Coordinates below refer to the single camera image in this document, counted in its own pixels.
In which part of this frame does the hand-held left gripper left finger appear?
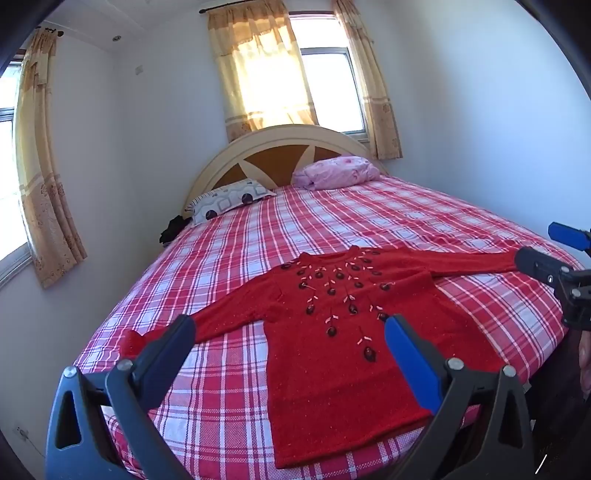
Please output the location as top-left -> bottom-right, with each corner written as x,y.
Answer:
45,314 -> 199,480

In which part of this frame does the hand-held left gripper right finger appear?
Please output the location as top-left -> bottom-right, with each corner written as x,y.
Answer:
384,314 -> 536,480

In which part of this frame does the grey patterned pillow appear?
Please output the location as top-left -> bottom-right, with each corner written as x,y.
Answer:
190,178 -> 278,227

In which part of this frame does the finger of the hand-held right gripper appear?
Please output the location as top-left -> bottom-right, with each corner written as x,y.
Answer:
548,222 -> 591,252
514,247 -> 575,288

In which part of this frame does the beige patterned curtain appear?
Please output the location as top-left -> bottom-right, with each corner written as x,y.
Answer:
14,28 -> 88,289
331,0 -> 403,161

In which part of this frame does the window behind headboard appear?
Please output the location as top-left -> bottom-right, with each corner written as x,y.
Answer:
288,14 -> 370,141

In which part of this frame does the person's right hand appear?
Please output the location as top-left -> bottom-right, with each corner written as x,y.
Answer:
578,339 -> 591,398

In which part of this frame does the black cloth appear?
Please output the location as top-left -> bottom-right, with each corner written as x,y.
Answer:
159,215 -> 192,245

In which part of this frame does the red knitted sweater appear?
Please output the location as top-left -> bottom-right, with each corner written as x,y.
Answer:
121,246 -> 525,469

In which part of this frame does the large sliding window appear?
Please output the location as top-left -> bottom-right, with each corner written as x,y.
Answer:
0,55 -> 35,284

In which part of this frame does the bed with red plaid sheet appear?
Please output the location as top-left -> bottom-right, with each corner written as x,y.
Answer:
74,178 -> 587,480

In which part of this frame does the pink pillow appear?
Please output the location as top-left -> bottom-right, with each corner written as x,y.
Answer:
291,155 -> 382,191

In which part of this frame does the cream and wood headboard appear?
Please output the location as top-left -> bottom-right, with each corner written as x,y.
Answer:
184,124 -> 389,220

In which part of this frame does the sheer yellow curtain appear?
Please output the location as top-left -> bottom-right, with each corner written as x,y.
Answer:
206,0 -> 319,144

